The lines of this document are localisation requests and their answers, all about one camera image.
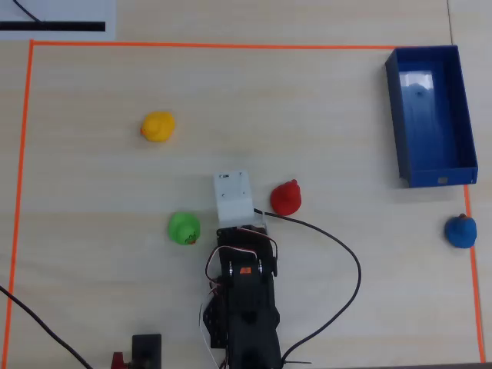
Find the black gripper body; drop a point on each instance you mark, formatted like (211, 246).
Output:
(239, 231)

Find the red rubber duck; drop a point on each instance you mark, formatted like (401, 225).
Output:
(285, 200)

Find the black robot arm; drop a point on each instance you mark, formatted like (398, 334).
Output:
(253, 319)

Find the green rubber duck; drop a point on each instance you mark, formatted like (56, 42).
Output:
(183, 227)

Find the yellow rubber duck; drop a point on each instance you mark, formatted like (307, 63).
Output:
(158, 127)

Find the blue rubber duck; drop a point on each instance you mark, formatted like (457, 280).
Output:
(461, 231)

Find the blue plastic box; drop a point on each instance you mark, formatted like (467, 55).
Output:
(432, 127)

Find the black table clamp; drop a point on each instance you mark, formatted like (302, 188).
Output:
(147, 351)

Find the orange tape strip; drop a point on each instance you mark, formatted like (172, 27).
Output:
(19, 184)
(474, 276)

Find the white paper with black stripe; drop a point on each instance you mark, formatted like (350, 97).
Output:
(77, 11)

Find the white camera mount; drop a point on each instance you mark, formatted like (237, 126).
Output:
(232, 196)

